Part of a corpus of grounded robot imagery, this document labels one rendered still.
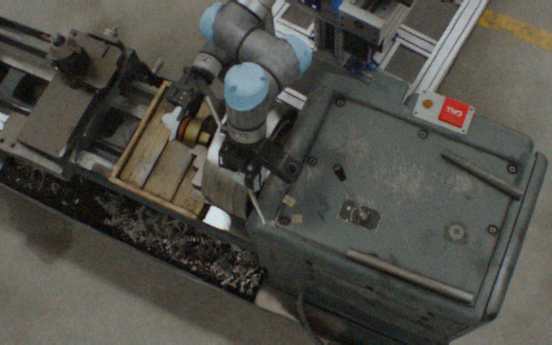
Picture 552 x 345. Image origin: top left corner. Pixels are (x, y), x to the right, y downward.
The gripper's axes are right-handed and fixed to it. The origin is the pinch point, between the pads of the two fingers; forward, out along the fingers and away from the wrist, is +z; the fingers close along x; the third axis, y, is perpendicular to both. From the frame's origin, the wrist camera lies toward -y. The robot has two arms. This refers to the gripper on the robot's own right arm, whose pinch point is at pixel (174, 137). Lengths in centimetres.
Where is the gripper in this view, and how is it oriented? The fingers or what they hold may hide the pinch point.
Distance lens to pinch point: 168.0
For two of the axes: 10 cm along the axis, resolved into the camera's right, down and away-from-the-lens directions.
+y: -9.1, -3.7, 2.1
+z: -4.2, 8.6, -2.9
